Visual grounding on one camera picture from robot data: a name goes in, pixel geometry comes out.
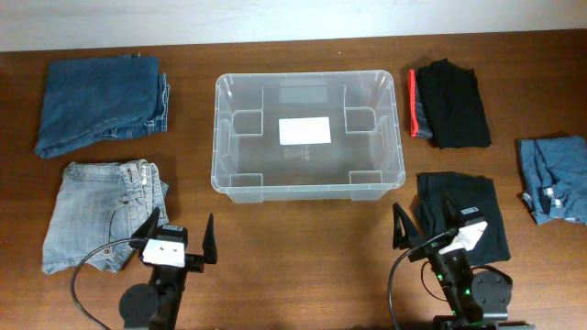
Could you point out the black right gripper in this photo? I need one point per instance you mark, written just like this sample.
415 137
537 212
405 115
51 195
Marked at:
399 239

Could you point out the light blue folded jeans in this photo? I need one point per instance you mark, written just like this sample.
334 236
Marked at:
100 203

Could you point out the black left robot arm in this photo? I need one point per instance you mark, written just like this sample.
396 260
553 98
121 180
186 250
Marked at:
156 303

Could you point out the black folded garment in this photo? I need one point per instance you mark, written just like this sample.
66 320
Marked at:
468 191

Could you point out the black garment with red stripe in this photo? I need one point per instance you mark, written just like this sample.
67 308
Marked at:
446 106

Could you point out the white label in bin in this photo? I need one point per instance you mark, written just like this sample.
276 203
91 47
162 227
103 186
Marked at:
304 131

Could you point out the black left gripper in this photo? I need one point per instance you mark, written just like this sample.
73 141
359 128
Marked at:
193 261

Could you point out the dark blue folded jeans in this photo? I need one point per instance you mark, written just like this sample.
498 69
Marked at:
91 100

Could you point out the blue denim shirt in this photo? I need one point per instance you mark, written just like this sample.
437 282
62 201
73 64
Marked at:
554 173

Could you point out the clear plastic storage bin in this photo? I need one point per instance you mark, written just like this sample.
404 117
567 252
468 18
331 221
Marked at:
363 161

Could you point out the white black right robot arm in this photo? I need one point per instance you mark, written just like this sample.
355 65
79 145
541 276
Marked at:
478 296

